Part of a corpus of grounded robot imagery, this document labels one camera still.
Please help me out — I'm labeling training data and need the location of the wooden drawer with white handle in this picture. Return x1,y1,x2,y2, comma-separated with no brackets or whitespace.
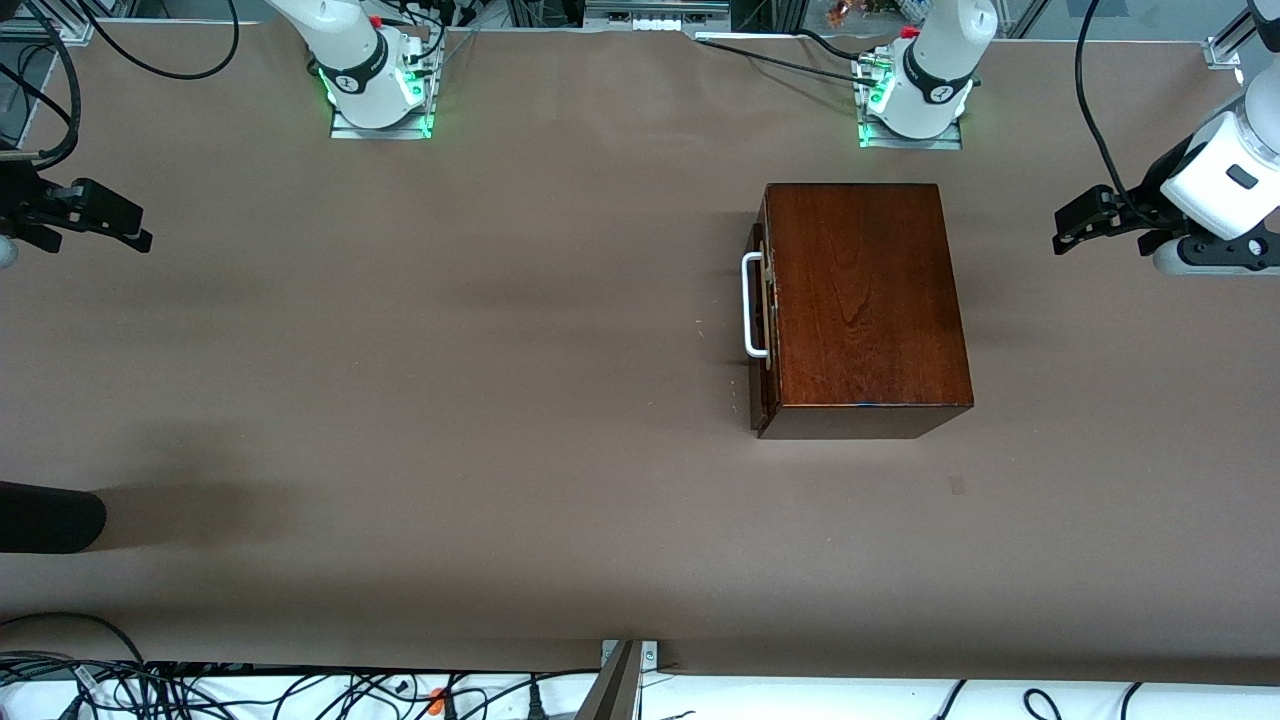
741,222,773,433

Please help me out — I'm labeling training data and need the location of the dark brown wooden cabinet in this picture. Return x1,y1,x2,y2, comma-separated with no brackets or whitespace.
757,182,975,441

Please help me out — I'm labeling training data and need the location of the black cylinder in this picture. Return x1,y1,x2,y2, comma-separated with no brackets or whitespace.
0,480,107,554

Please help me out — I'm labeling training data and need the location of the brown table cover sheet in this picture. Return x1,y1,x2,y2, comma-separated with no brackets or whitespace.
0,18,1280,686

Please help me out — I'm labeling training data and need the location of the metal strip with white sockets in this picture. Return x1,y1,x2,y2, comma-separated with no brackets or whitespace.
583,0,733,33

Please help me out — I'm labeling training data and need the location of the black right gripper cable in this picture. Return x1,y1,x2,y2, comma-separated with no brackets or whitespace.
0,0,81,171

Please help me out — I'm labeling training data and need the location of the aluminium frame profile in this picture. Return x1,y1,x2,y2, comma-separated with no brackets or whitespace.
0,18,96,46
1203,0,1280,71

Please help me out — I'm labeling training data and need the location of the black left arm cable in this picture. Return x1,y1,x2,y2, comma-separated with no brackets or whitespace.
1074,0,1161,226

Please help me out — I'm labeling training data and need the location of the black looping cable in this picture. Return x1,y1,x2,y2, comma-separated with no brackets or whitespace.
75,0,241,79

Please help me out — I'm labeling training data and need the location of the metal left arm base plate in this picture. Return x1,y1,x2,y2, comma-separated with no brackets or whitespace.
858,118,964,151

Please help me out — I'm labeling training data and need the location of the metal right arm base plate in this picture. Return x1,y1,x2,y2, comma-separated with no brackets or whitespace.
330,100,435,141

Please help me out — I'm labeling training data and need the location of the short black table cable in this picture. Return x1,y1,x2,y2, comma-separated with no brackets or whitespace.
795,28,886,67

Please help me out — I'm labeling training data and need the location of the long black table cable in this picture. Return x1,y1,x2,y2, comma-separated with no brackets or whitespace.
695,36,881,89

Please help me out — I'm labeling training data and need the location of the black arched cable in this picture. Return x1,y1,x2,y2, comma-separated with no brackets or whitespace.
0,612,151,669

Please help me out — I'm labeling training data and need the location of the aluminium post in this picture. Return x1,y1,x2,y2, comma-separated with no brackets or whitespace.
575,640,641,720

